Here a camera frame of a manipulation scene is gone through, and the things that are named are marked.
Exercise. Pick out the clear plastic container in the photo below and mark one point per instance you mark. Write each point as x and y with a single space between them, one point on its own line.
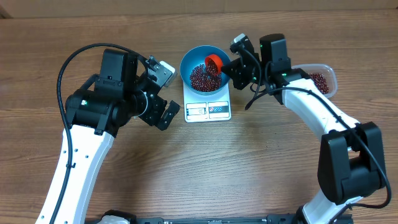
326 70

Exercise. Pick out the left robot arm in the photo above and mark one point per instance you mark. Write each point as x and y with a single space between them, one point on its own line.
127 86

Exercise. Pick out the white digital kitchen scale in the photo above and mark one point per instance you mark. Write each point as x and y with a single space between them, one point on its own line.
202 107

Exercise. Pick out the red beans in bowl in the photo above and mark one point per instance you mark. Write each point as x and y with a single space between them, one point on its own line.
203 81

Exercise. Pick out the red adzuki beans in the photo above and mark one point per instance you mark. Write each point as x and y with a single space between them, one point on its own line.
320 82

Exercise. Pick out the red measuring scoop blue handle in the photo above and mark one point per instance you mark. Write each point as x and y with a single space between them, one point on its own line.
217 60

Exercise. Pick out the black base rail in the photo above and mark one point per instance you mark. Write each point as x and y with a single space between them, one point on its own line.
116 216

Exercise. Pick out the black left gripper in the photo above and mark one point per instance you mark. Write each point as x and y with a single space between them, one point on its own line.
153 117

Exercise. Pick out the red beans in scoop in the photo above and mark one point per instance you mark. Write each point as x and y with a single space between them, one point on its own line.
211 67

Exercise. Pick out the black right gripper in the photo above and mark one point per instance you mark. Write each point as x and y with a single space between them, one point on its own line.
236 70

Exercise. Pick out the blue bowl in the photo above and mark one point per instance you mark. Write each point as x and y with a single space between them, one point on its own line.
196 57

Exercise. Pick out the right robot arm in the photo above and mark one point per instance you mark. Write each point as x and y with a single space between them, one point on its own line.
351 163

